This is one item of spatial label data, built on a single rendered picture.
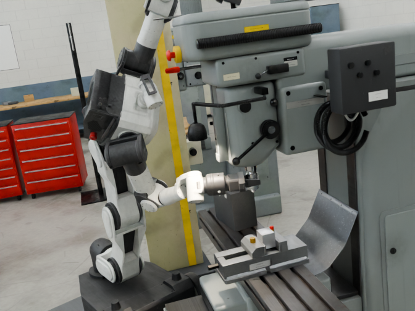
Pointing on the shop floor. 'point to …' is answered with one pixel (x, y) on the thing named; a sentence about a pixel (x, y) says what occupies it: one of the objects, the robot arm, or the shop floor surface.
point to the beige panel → (163, 150)
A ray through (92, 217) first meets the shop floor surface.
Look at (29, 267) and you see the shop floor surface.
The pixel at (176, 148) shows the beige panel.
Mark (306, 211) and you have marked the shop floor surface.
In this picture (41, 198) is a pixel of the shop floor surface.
